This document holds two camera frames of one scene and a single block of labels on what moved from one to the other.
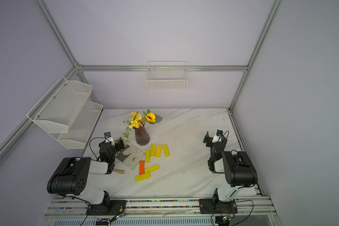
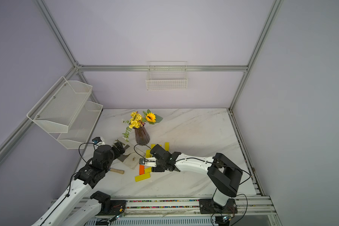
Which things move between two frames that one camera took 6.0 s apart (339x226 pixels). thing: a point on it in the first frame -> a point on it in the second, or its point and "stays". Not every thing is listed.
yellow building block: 147,156 stays
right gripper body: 209,141 -> 161,165
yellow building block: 142,177 stays
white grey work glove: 133,157 stays
